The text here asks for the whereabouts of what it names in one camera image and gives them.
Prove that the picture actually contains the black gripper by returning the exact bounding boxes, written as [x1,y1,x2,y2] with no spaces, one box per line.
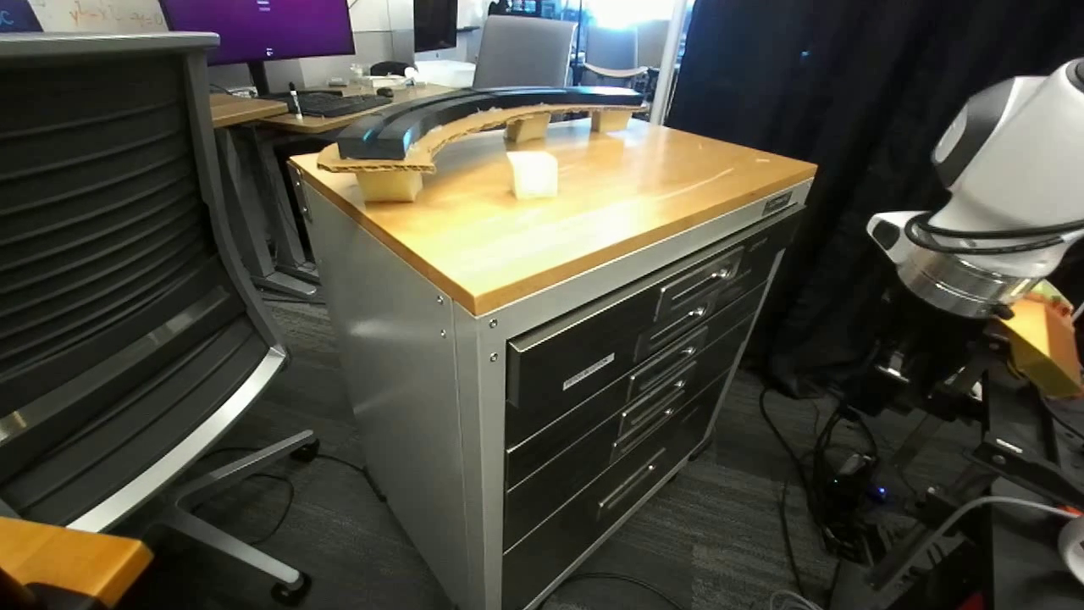
[860,316,997,420]

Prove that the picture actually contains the yellow wooden block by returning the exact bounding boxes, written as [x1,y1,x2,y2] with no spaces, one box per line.
[997,288,1084,403]

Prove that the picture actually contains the white tape roll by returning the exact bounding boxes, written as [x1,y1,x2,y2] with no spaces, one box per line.
[1058,516,1084,583]

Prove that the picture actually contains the black curtain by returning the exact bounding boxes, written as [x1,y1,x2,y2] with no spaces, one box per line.
[666,0,1084,407]

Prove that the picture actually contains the white vertical pole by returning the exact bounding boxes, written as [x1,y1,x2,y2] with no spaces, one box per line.
[648,0,699,124]

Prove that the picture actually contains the small white box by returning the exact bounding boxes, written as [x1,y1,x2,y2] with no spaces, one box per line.
[505,150,562,204]

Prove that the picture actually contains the grey chair with armrest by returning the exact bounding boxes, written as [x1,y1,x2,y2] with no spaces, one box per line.
[578,21,659,94]

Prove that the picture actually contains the grey tool cabinet wooden top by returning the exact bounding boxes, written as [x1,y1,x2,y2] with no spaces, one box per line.
[287,114,823,610]

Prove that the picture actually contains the grey fabric office chair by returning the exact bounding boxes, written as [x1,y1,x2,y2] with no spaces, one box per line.
[472,14,582,94]

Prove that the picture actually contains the small black monitor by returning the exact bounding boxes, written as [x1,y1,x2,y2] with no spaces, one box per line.
[409,0,463,56]

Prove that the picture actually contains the black keyboard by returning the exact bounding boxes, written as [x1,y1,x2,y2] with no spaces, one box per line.
[286,89,395,122]

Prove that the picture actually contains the purple screen monitor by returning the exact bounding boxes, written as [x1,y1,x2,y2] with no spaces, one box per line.
[159,0,360,98]

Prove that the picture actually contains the black mesh office chair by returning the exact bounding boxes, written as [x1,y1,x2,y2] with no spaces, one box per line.
[0,26,321,605]

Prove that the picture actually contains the wooden side table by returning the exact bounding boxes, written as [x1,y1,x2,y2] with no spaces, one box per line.
[0,513,159,610]

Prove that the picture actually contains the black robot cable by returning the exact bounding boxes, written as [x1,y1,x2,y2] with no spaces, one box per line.
[899,208,1084,259]

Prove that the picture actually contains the grey curved cable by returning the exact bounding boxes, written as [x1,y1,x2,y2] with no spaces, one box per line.
[929,490,1079,553]

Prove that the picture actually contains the black floor cable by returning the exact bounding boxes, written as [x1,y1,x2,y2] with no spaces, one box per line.
[753,385,907,610]

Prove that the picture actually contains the curved black rail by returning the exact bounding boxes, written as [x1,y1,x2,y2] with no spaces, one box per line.
[334,80,650,162]

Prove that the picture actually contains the curved wooden rail base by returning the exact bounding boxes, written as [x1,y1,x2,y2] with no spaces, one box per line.
[316,98,645,208]

